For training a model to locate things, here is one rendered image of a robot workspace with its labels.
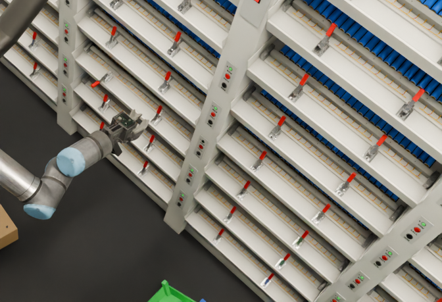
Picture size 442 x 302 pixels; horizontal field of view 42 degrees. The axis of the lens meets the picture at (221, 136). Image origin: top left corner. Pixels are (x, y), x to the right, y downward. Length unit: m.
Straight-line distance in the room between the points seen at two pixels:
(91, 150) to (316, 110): 0.73
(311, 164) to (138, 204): 1.08
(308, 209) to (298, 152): 0.23
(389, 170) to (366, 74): 0.29
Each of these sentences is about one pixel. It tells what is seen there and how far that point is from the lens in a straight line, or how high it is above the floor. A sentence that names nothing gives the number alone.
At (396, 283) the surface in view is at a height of 0.74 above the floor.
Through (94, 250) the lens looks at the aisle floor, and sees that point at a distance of 2.55.
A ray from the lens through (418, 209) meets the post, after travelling 1.66.
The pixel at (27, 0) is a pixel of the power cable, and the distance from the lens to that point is 0.56.
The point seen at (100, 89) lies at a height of 0.39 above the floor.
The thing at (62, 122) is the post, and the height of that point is 0.05.
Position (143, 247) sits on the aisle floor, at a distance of 2.58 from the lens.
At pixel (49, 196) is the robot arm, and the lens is 1.94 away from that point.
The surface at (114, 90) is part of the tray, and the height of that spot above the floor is 0.54.
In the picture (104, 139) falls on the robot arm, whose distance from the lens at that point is 1.94.
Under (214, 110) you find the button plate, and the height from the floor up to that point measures 0.87.
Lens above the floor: 2.34
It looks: 52 degrees down
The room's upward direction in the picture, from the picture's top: 23 degrees clockwise
